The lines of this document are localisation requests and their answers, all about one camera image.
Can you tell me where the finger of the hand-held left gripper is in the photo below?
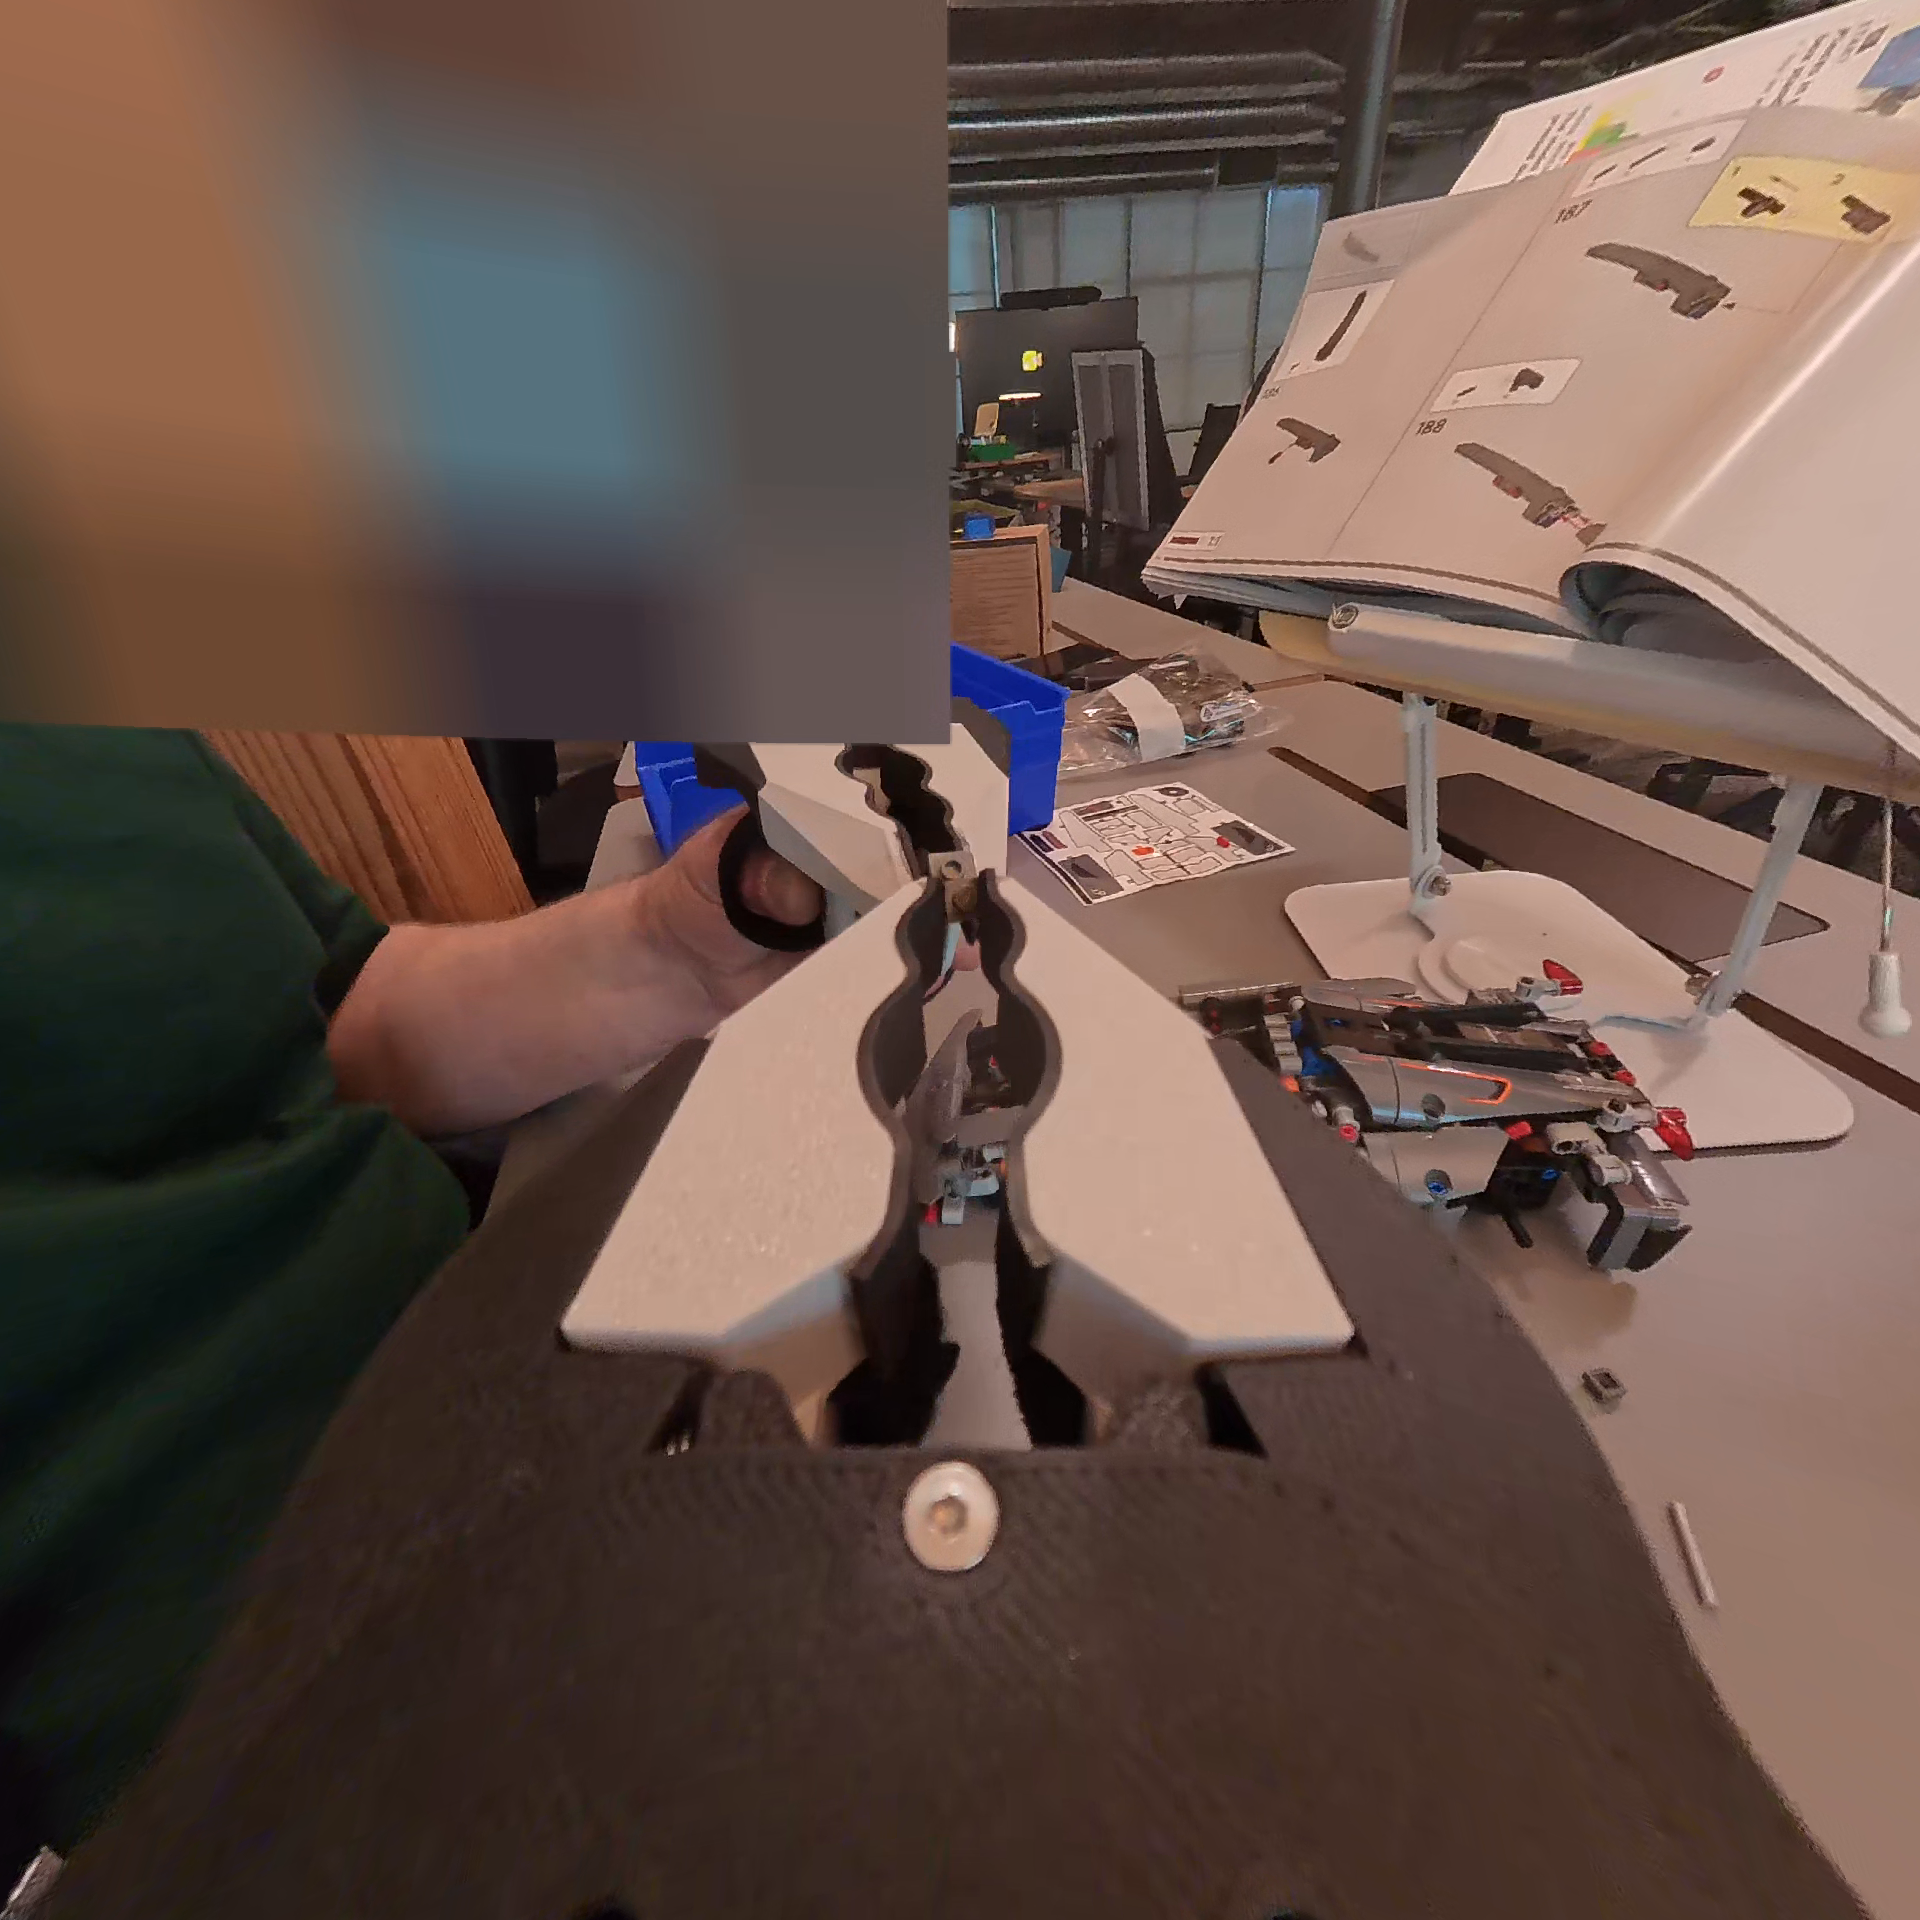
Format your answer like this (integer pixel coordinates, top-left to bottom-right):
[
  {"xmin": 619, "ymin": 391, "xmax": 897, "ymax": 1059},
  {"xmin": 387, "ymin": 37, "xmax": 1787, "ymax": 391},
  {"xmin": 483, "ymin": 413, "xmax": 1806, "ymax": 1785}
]
[
  {"xmin": 897, "ymin": 709, "xmax": 1012, "ymax": 877},
  {"xmin": 755, "ymin": 743, "xmax": 943, "ymax": 943}
]

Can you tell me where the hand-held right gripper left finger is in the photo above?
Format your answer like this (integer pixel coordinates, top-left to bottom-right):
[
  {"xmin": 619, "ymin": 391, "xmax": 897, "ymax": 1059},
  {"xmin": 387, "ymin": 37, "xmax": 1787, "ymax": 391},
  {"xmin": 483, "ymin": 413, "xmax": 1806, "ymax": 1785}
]
[{"xmin": 563, "ymin": 878, "xmax": 946, "ymax": 1421}]

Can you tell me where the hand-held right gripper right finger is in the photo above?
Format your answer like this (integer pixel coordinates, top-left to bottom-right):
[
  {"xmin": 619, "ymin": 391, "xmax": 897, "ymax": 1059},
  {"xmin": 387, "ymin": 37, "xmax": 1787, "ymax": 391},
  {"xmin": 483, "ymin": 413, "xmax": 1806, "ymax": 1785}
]
[{"xmin": 983, "ymin": 874, "xmax": 1356, "ymax": 1413}]

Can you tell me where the person's left forearm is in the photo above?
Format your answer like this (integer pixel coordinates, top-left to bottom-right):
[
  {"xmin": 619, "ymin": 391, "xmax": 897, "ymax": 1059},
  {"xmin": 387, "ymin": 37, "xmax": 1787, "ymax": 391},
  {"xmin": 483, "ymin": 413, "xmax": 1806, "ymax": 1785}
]
[{"xmin": 327, "ymin": 886, "xmax": 633, "ymax": 1136}]

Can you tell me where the grey lego vehicle model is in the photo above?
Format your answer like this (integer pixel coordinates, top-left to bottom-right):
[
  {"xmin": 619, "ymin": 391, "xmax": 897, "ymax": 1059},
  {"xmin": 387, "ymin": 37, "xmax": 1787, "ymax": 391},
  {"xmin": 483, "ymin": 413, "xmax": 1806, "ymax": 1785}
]
[{"xmin": 908, "ymin": 961, "xmax": 1693, "ymax": 1274}]

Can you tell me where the person's left hand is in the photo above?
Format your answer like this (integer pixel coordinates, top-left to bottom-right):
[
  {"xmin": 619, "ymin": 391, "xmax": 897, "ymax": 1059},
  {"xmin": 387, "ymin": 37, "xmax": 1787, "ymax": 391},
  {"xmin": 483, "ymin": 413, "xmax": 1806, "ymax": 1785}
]
[{"xmin": 598, "ymin": 808, "xmax": 830, "ymax": 1040}]

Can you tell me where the blue bin with white label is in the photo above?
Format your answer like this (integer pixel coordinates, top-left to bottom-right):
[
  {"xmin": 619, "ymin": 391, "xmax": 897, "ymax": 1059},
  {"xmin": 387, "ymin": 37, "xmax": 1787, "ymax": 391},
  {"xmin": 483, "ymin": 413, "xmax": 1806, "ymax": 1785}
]
[{"xmin": 637, "ymin": 646, "xmax": 1070, "ymax": 861}]

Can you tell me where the white sticker sheet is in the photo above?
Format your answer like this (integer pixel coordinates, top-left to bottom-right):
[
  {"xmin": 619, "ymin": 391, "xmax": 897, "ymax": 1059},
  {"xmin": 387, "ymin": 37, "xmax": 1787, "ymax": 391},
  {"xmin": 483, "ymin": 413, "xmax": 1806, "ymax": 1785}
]
[{"xmin": 1018, "ymin": 781, "xmax": 1297, "ymax": 905}]

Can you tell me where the clear plastic parts bag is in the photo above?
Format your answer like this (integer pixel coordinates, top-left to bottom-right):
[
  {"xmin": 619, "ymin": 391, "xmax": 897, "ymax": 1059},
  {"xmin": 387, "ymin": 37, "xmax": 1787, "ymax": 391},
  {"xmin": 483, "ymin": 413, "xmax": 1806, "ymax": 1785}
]
[{"xmin": 1057, "ymin": 647, "xmax": 1260, "ymax": 782}]

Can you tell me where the cardboard box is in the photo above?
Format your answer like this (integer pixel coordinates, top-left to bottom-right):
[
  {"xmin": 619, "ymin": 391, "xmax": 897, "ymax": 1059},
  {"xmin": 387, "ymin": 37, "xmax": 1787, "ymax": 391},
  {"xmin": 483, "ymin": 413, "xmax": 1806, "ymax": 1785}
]
[{"xmin": 949, "ymin": 527, "xmax": 1052, "ymax": 663}]

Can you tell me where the white book stand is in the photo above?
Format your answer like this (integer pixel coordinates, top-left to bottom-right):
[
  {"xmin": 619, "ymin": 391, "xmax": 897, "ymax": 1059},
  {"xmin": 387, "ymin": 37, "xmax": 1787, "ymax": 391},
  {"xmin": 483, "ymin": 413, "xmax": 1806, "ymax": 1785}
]
[{"xmin": 1260, "ymin": 592, "xmax": 1920, "ymax": 1158}]

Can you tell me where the black partition panel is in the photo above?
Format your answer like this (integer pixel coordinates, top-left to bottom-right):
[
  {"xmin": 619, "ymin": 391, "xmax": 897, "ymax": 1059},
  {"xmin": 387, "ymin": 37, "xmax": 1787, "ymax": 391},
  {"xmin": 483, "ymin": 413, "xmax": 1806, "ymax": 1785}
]
[{"xmin": 953, "ymin": 295, "xmax": 1146, "ymax": 453}]

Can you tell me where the black desk mat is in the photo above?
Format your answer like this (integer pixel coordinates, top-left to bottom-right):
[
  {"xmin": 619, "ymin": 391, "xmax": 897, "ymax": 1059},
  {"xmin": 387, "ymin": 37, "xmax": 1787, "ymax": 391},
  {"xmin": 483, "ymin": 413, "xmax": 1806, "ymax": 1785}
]
[{"xmin": 1275, "ymin": 749, "xmax": 1834, "ymax": 962}]

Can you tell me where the person's green shirt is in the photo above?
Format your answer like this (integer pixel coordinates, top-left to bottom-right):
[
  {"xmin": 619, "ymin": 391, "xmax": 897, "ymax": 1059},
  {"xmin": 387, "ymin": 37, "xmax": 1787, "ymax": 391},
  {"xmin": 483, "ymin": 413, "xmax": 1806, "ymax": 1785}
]
[{"xmin": 0, "ymin": 728, "xmax": 473, "ymax": 1863}]

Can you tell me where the instruction booklet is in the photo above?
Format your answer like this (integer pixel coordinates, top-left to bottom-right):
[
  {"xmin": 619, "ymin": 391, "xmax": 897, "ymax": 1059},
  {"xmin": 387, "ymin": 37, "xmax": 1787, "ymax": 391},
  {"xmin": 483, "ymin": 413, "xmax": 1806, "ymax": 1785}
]
[{"xmin": 1143, "ymin": 0, "xmax": 1920, "ymax": 753}]

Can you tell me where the white pull cord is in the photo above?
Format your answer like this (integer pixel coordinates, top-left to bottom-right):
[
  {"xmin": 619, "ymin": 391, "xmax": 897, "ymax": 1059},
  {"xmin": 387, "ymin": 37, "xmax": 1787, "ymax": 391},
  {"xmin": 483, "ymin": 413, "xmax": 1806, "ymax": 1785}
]
[{"xmin": 1861, "ymin": 750, "xmax": 1920, "ymax": 1040}]

